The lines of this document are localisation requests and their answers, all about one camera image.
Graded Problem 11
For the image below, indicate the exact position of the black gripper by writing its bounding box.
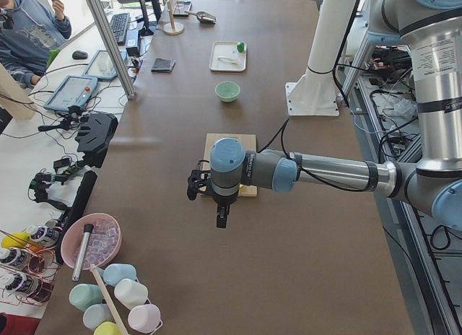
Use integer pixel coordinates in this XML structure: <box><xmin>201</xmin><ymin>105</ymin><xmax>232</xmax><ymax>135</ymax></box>
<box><xmin>212</xmin><ymin>193</ymin><xmax>238</xmax><ymax>228</ymax></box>

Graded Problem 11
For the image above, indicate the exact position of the white ceramic spoon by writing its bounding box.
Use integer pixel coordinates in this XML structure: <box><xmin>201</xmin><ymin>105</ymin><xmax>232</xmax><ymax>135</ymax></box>
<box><xmin>217</xmin><ymin>56</ymin><xmax>239</xmax><ymax>64</ymax></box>

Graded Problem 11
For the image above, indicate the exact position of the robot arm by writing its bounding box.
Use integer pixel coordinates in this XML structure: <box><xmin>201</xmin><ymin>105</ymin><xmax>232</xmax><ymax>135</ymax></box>
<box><xmin>206</xmin><ymin>0</ymin><xmax>461</xmax><ymax>230</ymax></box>

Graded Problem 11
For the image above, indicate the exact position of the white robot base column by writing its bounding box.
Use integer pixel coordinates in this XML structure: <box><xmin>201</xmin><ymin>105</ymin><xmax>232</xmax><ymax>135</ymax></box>
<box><xmin>286</xmin><ymin>0</ymin><xmax>360</xmax><ymax>116</ymax></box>

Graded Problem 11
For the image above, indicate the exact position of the green ceramic bowl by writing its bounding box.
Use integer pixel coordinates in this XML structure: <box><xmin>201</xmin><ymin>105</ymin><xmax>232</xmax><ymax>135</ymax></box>
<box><xmin>214</xmin><ymin>81</ymin><xmax>240</xmax><ymax>103</ymax></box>

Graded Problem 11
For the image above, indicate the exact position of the pink bowl with ice cubes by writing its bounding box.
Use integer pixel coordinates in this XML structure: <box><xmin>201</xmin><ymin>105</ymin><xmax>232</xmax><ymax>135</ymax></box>
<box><xmin>61</xmin><ymin>213</ymin><xmax>122</xmax><ymax>270</ymax></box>

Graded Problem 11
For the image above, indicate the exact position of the wooden cutting board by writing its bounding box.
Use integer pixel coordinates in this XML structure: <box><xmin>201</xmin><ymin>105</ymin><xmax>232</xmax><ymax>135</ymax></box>
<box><xmin>204</xmin><ymin>133</ymin><xmax>258</xmax><ymax>197</ymax></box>

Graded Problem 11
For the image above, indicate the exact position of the white plastic cup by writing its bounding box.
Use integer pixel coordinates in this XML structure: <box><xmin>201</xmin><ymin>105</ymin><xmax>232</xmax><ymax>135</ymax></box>
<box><xmin>114</xmin><ymin>279</ymin><xmax>148</xmax><ymax>310</ymax></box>

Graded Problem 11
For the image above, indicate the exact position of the pink plastic cup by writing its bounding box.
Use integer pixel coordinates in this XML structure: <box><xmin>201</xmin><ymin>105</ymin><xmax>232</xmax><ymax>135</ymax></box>
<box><xmin>128</xmin><ymin>304</ymin><xmax>162</xmax><ymax>334</ymax></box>

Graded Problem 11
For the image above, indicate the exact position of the metal cylinder shaker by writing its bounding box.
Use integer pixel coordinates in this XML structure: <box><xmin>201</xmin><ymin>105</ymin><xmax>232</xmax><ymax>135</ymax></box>
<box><xmin>71</xmin><ymin>224</ymin><xmax>94</xmax><ymax>282</ymax></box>

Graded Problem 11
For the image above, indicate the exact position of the black VR headset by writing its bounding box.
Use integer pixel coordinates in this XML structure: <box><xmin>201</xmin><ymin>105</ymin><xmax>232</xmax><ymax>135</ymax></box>
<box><xmin>75</xmin><ymin>113</ymin><xmax>118</xmax><ymax>168</ymax></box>

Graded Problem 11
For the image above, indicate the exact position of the white plastic tray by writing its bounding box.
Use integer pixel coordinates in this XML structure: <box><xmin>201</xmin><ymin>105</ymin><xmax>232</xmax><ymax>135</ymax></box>
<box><xmin>209</xmin><ymin>41</ymin><xmax>247</xmax><ymax>72</ymax></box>

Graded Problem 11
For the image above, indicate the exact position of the grey folded cloth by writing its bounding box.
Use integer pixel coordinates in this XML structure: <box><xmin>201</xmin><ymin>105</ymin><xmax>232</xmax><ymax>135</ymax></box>
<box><xmin>151</xmin><ymin>58</ymin><xmax>176</xmax><ymax>74</ymax></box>

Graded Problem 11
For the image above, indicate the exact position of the yellow plastic cup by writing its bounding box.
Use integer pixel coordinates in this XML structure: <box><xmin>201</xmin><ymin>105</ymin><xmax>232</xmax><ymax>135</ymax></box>
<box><xmin>93</xmin><ymin>321</ymin><xmax>121</xmax><ymax>335</ymax></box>

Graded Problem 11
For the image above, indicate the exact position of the green plastic cup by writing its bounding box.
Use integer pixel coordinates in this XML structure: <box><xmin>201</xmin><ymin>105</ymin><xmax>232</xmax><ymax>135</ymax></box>
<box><xmin>69</xmin><ymin>284</ymin><xmax>103</xmax><ymax>312</ymax></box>

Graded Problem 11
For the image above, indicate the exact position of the light blue plastic cup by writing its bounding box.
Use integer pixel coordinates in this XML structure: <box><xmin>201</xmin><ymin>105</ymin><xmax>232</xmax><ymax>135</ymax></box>
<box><xmin>82</xmin><ymin>304</ymin><xmax>113</xmax><ymax>331</ymax></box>

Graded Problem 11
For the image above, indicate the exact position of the blue teach pendant far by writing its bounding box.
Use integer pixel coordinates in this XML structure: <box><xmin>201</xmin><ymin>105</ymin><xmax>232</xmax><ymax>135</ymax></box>
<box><xmin>82</xmin><ymin>50</ymin><xmax>117</xmax><ymax>82</ymax></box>

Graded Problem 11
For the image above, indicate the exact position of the blue teach pendant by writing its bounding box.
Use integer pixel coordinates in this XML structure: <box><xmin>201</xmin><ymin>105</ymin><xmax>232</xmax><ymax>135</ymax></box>
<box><xmin>43</xmin><ymin>76</ymin><xmax>98</xmax><ymax>112</ymax></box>
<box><xmin>82</xmin><ymin>50</ymin><xmax>117</xmax><ymax>82</ymax></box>

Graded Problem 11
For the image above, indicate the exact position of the wooden mug stand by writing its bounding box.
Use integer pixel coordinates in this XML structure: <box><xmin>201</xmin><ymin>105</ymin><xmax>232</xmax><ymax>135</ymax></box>
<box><xmin>162</xmin><ymin>0</ymin><xmax>184</xmax><ymax>35</ymax></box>

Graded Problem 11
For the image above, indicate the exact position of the blue teach pendant near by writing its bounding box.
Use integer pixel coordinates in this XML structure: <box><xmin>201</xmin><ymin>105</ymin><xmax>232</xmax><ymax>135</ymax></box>
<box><xmin>43</xmin><ymin>76</ymin><xmax>98</xmax><ymax>112</ymax></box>

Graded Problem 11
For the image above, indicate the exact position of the metal scoop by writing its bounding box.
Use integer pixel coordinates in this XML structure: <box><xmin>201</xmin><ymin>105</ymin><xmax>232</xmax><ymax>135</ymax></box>
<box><xmin>185</xmin><ymin>10</ymin><xmax>217</xmax><ymax>24</ymax></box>

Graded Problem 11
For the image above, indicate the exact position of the black computer mouse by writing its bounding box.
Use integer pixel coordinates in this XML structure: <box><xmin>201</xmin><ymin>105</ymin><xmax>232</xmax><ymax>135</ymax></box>
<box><xmin>71</xmin><ymin>51</ymin><xmax>88</xmax><ymax>60</ymax></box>

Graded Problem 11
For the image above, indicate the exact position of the black keyboard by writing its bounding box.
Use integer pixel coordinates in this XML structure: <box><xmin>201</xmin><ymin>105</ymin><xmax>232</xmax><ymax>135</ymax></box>
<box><xmin>109</xmin><ymin>13</ymin><xmax>130</xmax><ymax>45</ymax></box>

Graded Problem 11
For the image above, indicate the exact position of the person in blue hoodie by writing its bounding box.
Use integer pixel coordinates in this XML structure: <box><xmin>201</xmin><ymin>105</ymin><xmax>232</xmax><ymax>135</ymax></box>
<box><xmin>1</xmin><ymin>0</ymin><xmax>72</xmax><ymax>87</ymax></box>

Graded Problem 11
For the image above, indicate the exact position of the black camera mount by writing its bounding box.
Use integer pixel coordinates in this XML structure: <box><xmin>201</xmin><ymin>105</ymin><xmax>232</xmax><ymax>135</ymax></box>
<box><xmin>186</xmin><ymin>160</ymin><xmax>213</xmax><ymax>201</ymax></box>

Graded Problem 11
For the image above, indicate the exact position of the aluminium frame post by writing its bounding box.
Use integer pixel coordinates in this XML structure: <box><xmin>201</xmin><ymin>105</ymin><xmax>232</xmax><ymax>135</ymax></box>
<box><xmin>85</xmin><ymin>0</ymin><xmax>136</xmax><ymax>100</ymax></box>

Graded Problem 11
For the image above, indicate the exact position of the copper wire bottle rack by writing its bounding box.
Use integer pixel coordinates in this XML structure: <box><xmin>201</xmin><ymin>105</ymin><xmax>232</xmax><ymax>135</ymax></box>
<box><xmin>1</xmin><ymin>231</ymin><xmax>59</xmax><ymax>307</ymax></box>

